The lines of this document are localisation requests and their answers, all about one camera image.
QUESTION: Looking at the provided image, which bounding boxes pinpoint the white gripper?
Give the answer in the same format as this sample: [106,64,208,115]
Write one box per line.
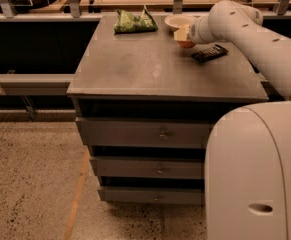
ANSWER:
[174,16,217,44]

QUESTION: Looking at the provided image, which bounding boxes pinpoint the red apple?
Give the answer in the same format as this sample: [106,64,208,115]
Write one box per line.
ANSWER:
[177,41,196,48]

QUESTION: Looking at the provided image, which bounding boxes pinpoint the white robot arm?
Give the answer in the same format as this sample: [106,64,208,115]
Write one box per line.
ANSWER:
[174,1,291,240]

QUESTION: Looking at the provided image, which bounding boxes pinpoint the black rxbar chocolate bar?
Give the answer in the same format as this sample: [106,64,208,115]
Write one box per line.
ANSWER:
[191,44,228,63]

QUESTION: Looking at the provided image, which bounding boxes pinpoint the white bowl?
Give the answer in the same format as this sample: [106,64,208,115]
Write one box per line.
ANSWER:
[164,14,195,32]

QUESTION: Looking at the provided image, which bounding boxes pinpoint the green chip bag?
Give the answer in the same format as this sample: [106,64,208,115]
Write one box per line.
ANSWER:
[114,6,158,34]

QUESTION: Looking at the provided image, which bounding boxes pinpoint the grey drawer cabinet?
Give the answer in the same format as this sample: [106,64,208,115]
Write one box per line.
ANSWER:
[66,14,269,206]

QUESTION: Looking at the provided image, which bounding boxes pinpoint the top grey drawer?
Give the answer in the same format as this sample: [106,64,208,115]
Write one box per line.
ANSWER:
[76,117,210,149]

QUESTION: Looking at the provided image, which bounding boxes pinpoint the grey drawer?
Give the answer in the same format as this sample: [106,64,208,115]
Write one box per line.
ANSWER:
[97,186,205,205]
[76,117,210,149]
[90,156,204,180]

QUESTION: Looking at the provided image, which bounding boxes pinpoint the middle grey drawer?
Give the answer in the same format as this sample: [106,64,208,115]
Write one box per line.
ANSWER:
[90,156,204,180]

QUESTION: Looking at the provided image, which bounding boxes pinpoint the bottom grey drawer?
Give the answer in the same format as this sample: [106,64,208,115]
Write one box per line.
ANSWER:
[97,186,205,205]

